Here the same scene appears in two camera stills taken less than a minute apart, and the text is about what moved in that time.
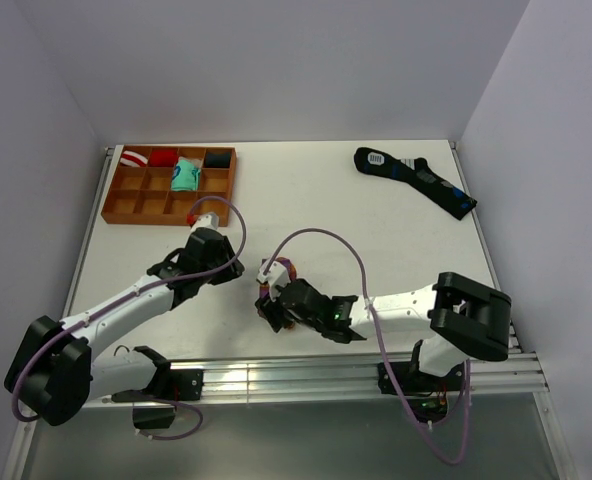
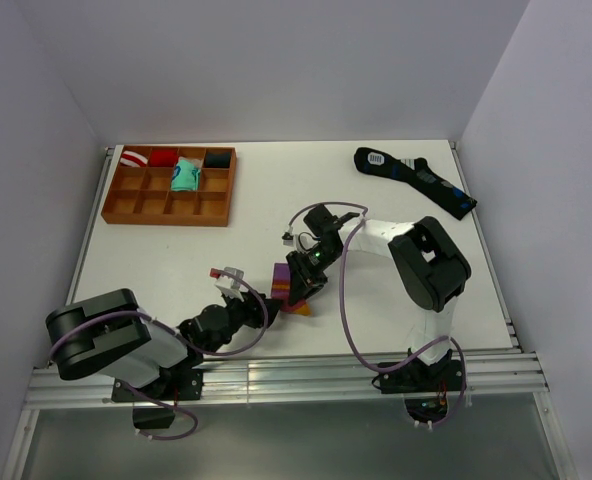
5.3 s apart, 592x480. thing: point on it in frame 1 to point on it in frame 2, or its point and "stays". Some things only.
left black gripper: (231, 270) to (253, 308)
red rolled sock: (163, 158) stays
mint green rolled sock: (185, 175) stays
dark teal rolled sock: (218, 159) stays
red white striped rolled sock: (131, 158) stays
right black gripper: (271, 309) to (304, 281)
